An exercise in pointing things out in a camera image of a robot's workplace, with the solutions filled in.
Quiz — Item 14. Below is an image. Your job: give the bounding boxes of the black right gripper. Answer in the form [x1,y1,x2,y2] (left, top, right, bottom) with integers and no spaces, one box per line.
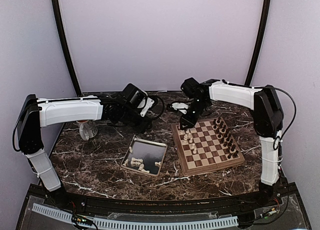
[180,98,210,130]

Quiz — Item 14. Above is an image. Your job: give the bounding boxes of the white chess queen piece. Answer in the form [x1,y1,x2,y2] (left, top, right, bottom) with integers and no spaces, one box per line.
[183,135,188,144]

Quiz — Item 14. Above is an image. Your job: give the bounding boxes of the wooden chessboard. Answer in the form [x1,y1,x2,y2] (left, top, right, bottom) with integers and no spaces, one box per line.
[171,118,245,176]

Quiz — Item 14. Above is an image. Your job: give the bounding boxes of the silver metal tray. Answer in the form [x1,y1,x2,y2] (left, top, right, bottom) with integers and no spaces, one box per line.
[120,136,167,176]

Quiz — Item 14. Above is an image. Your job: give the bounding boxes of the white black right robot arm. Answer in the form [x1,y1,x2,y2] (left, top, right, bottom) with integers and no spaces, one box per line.
[179,78,286,207]

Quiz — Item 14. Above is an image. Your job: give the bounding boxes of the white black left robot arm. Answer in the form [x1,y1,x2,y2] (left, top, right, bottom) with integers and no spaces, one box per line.
[12,83,164,208]

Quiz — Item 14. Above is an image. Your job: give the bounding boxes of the dark chess pieces row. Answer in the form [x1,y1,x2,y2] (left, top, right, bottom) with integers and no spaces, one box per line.
[211,117,240,162]

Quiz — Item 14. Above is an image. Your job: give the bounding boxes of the white pieces pile in tray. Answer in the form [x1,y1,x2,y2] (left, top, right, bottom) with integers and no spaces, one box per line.
[121,146,164,175]

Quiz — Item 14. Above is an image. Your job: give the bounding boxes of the white mug orange interior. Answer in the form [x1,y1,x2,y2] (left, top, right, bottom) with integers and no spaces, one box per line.
[77,120,98,141]

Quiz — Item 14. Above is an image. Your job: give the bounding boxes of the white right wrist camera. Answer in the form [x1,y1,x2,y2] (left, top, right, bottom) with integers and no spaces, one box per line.
[166,102,189,114]

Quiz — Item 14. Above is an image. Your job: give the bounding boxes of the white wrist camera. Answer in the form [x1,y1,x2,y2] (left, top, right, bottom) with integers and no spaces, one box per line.
[166,102,189,114]
[139,97,155,117]

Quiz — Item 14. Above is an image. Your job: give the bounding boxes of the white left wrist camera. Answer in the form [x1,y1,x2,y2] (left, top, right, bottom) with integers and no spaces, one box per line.
[139,97,155,117]

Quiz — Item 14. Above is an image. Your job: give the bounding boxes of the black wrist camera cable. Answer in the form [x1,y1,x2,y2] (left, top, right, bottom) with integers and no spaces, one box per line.
[147,95,166,120]

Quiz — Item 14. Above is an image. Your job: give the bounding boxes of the white slotted cable duct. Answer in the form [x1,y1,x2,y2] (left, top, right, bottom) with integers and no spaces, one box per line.
[31,203,239,229]

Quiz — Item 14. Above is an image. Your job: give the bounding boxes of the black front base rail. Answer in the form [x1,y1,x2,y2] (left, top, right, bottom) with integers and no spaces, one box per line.
[24,184,301,218]

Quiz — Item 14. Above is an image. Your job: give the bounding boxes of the left black frame post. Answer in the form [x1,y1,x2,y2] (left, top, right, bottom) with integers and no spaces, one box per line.
[51,0,82,96]

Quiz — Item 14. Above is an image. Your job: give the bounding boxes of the black frame post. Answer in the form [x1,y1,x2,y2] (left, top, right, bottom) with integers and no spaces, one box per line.
[51,0,82,96]
[244,0,271,86]

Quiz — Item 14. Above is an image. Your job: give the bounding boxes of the right black frame post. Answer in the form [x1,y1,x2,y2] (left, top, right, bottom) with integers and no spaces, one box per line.
[244,0,271,86]

